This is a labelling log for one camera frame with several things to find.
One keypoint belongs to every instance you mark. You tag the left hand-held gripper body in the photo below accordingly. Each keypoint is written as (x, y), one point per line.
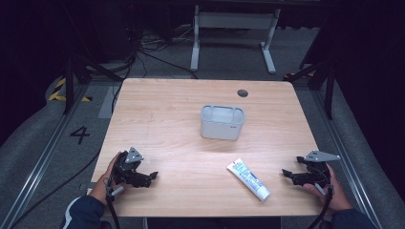
(126, 168)

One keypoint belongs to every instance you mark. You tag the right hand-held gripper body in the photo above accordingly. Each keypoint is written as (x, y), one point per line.
(315, 169)

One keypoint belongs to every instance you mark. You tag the person's left hand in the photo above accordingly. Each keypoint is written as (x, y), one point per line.
(102, 187)

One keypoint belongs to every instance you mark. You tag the person's right hand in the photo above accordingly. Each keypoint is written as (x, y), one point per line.
(336, 194)

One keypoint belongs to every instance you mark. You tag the white blue toothpaste tube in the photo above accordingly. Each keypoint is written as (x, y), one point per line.
(249, 178)

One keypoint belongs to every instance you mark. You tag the white plastic container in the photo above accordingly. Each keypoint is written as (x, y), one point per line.
(222, 122)

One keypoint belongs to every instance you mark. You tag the black metal stand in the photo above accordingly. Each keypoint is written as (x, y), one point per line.
(74, 73)
(321, 76)

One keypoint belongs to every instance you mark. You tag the aluminium floor rail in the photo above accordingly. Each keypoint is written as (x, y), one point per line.
(347, 152)
(41, 159)

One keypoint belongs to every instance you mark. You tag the white metal desk frame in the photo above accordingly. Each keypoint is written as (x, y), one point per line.
(234, 21)

